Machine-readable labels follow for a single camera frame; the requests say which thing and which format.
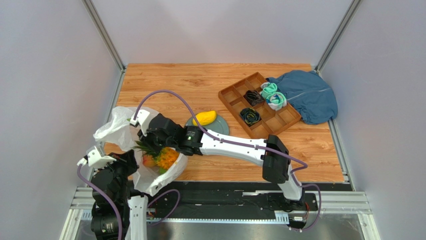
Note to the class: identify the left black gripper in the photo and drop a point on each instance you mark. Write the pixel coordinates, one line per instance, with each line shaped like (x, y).
(126, 159)

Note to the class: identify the peach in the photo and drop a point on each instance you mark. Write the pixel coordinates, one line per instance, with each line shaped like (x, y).
(148, 161)

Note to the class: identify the pineapple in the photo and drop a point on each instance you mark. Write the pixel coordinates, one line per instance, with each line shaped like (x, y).
(165, 158)

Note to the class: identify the white plastic bag lemon print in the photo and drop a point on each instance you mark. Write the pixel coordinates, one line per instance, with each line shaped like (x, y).
(119, 132)

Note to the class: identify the yellow mango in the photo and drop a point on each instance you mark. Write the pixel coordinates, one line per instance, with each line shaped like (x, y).
(205, 118)

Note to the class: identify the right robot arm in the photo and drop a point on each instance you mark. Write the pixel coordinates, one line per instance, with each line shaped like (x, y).
(270, 154)

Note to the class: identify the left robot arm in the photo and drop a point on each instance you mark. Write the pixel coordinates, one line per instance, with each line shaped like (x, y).
(117, 204)

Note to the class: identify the grey plate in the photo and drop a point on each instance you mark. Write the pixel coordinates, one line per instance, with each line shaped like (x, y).
(219, 125)

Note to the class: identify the wooden compartment tray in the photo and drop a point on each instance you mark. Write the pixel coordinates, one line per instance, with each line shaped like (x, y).
(271, 122)

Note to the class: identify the dark blue yellow rolled sock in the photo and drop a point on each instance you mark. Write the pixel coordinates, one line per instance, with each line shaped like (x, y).
(250, 116)

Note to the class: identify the black rolled sock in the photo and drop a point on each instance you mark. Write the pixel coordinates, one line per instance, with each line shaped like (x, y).
(253, 97)

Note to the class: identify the mint green rolled sock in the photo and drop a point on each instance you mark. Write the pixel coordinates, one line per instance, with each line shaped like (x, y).
(267, 89)

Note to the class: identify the white teal rolled sock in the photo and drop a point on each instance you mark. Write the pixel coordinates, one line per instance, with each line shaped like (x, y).
(276, 101)

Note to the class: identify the blue garment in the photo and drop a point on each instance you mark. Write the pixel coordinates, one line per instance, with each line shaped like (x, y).
(309, 94)

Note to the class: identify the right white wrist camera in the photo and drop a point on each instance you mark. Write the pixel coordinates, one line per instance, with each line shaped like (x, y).
(141, 118)

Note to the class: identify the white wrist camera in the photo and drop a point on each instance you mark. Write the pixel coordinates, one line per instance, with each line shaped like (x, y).
(141, 118)
(96, 158)

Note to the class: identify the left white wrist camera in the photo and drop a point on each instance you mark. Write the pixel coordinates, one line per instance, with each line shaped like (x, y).
(96, 158)

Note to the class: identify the left aluminium frame post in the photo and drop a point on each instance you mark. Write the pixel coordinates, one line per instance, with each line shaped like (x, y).
(97, 20)

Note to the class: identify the aluminium frame post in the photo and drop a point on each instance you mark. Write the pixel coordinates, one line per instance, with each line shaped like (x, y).
(343, 25)
(97, 20)

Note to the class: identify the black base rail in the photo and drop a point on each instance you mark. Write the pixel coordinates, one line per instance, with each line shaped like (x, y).
(241, 202)

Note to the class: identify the right aluminium frame post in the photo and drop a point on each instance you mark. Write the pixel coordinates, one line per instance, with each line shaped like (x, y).
(343, 25)

